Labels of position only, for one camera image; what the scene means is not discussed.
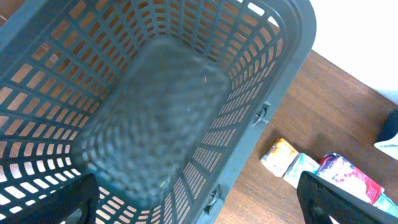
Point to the orange snack packet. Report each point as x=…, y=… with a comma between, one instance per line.
x=279, y=157

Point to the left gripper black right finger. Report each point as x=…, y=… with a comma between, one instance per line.
x=322, y=202

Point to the grey plastic mesh basket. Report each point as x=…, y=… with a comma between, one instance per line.
x=163, y=101

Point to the teal green snack packet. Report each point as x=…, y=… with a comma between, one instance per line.
x=305, y=163

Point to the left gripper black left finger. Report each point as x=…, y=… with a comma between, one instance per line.
x=74, y=203

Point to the red purple snack packet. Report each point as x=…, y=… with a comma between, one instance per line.
x=342, y=173

